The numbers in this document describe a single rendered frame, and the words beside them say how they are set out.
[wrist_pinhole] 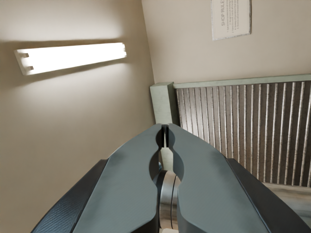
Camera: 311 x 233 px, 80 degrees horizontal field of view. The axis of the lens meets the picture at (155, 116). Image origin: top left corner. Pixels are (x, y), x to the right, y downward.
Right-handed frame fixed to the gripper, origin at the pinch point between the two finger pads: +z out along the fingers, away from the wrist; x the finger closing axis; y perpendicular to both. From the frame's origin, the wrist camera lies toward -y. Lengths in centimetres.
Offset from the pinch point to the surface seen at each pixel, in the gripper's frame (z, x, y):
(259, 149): 214, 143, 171
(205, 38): 269, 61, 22
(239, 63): 246, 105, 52
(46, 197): 92, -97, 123
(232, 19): 256, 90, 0
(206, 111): 252, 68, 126
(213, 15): 266, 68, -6
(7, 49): 122, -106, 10
